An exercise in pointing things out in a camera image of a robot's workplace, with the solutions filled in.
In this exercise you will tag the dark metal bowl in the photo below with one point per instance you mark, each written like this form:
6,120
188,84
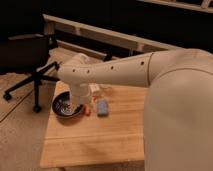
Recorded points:
61,106

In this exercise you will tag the blue sponge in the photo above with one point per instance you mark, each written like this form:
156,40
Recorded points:
102,108

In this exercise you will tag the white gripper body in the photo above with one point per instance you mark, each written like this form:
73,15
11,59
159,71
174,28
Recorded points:
80,94

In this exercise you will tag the orange red pepper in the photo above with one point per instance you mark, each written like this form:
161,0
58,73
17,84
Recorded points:
87,110

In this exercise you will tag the white shelf frame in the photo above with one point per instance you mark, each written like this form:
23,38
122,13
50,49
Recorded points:
122,27

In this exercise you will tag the black office chair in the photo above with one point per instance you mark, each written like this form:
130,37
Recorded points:
27,55

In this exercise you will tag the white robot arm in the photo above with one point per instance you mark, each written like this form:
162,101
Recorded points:
178,108

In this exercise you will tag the white small bottle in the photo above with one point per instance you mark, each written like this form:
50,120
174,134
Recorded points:
94,88

